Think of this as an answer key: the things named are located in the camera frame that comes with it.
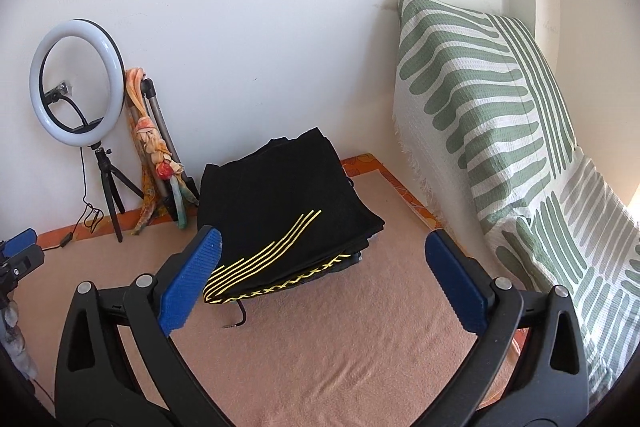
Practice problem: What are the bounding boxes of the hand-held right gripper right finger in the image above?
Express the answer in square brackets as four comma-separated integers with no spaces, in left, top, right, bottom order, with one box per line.
[424,229,589,427]

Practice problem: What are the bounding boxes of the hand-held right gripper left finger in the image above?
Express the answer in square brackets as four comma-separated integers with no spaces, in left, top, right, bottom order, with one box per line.
[54,227,223,427]

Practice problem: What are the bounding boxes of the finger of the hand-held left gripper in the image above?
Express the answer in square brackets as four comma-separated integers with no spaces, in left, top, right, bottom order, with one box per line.
[0,230,39,259]
[0,245,45,295]

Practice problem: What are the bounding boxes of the black pants with yellow stripes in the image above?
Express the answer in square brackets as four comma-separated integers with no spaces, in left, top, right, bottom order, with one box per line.
[196,127,386,306]

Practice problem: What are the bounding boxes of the folded dark grey garment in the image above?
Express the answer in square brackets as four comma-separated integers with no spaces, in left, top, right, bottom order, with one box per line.
[322,234,379,279]

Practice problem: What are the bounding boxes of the small black tripod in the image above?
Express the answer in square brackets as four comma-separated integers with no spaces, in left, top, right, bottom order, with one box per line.
[87,142,146,243]

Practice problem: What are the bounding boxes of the orange patterned scarf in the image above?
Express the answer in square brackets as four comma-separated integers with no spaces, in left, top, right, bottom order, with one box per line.
[124,67,200,236]

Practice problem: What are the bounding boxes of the black gooseneck phone holder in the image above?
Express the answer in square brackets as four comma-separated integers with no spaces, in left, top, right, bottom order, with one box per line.
[42,81,102,134]

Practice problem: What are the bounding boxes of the pink blanket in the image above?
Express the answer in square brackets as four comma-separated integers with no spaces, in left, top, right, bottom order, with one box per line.
[0,167,521,427]

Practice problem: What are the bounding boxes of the folded grey tripod stand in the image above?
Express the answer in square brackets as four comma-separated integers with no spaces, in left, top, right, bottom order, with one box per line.
[140,78,200,221]

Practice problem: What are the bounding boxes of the green and white striped pillow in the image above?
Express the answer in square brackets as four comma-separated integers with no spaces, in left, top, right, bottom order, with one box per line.
[391,0,640,414]

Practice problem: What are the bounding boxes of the black drawstring cord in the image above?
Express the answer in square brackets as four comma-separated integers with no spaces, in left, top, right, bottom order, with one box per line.
[223,299,250,331]

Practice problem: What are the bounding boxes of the white ring light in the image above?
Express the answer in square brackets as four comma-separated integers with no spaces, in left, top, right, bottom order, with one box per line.
[29,19,126,150]

